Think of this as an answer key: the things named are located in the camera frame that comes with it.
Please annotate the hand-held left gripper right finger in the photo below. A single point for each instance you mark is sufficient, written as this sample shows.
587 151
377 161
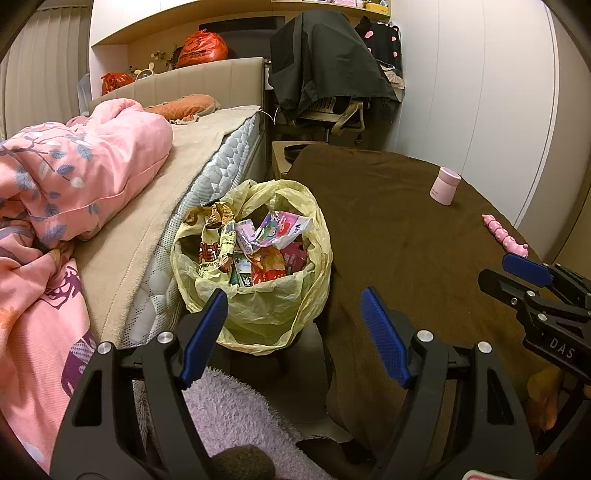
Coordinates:
385 337

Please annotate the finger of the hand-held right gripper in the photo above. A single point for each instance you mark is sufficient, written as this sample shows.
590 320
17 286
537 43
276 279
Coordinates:
526 270
501 284

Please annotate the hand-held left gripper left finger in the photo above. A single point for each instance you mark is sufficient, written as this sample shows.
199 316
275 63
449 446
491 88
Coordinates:
205 337

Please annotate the yellow plastic trash bag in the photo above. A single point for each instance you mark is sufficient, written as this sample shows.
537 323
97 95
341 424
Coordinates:
258 314

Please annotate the cream printed snack wrapper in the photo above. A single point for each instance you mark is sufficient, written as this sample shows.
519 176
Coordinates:
214 249

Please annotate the person's right hand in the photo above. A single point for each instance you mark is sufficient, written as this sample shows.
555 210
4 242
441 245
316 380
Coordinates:
542 392

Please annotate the pink caterpillar toy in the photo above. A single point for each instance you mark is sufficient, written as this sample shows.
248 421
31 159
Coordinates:
503 233

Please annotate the purple fluffy cloth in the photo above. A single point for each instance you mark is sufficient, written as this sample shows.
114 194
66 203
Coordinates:
240 415

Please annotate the pink round jar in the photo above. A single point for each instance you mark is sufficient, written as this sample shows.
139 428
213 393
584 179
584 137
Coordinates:
444 187

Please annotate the dark brown fuzzy cloth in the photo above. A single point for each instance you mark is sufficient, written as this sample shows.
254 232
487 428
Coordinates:
244 464

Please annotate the wooden side stand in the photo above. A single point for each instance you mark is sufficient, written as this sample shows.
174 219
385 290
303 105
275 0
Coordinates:
278 167

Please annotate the pink floral duvet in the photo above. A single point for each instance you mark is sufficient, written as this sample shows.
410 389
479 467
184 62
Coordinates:
92 175

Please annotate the black round tray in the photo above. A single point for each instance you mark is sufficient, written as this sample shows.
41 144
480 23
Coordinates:
295 152

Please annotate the orange pillow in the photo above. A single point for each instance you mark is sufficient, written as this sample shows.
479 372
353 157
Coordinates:
184 105

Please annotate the beige crumpled cloth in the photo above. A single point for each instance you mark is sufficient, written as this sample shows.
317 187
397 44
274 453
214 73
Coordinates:
393 77

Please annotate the beige padded headboard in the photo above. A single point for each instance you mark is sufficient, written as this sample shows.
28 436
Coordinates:
198 78

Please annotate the black bag with pink spots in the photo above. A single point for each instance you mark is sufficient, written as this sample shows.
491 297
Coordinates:
378 46

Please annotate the small orange plastic bag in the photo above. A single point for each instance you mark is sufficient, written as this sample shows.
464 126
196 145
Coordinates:
116 83

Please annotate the white rabbit ornament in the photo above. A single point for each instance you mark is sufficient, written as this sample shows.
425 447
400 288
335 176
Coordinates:
142 71

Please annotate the small flower decoration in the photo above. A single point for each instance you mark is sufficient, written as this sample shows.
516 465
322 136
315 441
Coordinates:
162 57

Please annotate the dark jacket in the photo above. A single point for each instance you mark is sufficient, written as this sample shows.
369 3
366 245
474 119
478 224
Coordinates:
323 60

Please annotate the large orange plastic bag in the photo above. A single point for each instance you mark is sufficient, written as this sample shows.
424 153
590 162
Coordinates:
203 48

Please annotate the yellow box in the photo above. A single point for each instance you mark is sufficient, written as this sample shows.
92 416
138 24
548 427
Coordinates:
377 4

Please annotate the beige curtain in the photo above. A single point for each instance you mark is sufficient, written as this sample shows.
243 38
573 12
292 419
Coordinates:
41 69

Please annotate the wooden wall shelf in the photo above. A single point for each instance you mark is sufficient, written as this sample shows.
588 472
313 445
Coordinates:
152 23

